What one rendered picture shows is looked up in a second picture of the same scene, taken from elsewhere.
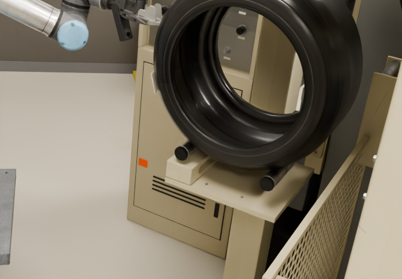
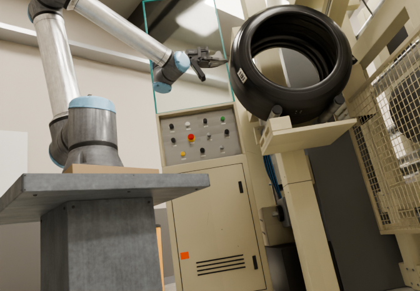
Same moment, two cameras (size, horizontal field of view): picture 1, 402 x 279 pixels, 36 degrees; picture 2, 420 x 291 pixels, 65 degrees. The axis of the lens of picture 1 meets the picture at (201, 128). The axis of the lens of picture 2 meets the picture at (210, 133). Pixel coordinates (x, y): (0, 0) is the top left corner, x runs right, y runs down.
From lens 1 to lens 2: 1.76 m
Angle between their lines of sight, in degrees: 51
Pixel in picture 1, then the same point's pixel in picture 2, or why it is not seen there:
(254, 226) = (311, 206)
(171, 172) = (275, 125)
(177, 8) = (245, 27)
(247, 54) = (234, 144)
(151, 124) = (184, 218)
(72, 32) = (182, 56)
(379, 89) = not seen: hidden behind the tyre
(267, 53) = not seen: hidden behind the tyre
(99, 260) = not seen: outside the picture
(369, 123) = (347, 92)
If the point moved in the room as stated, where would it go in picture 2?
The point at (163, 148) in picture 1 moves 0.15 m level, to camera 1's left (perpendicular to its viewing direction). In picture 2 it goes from (198, 233) to (174, 236)
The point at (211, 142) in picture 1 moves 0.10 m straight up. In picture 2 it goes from (295, 90) to (290, 70)
